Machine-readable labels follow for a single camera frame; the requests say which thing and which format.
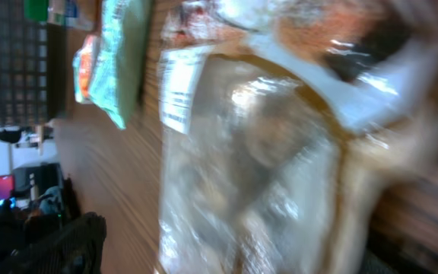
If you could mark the beige brown snack bag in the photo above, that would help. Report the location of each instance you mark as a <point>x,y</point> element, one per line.
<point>284,122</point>

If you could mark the orange tissue pack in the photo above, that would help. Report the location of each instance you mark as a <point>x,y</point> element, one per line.
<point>91,45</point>

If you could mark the green lid white jar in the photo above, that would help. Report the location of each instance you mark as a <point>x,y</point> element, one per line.
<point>49,11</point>

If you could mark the grey plastic mesh basket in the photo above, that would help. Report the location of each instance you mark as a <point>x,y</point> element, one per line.
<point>32,68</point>

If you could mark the teal wet wipes pack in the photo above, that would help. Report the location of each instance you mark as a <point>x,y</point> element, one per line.
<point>119,70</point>

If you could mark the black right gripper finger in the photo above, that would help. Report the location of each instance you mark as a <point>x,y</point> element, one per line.
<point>76,248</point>

